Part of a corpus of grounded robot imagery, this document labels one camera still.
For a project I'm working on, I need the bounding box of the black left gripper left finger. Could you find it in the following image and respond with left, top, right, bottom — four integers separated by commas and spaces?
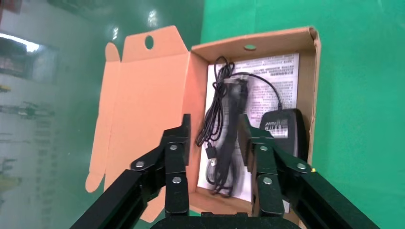
70, 114, 192, 229

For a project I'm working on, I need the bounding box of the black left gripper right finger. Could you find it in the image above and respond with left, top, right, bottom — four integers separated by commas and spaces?
239, 114, 380, 229

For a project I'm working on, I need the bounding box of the black mouse cable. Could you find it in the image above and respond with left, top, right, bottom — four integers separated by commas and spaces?
195, 56, 308, 168

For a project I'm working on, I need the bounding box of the black data cable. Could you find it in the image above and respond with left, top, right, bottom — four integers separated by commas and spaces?
205, 77, 251, 199

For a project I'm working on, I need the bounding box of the brown cardboard box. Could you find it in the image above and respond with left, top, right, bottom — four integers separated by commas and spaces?
85, 25, 322, 229

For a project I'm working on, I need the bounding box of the white printed paper sheet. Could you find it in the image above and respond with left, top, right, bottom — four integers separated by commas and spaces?
196, 53, 300, 203

